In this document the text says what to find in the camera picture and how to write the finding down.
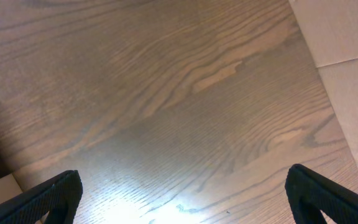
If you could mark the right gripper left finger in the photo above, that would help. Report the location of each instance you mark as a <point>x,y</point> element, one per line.
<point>57,199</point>

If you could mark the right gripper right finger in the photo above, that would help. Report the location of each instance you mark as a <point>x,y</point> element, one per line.
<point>312,196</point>

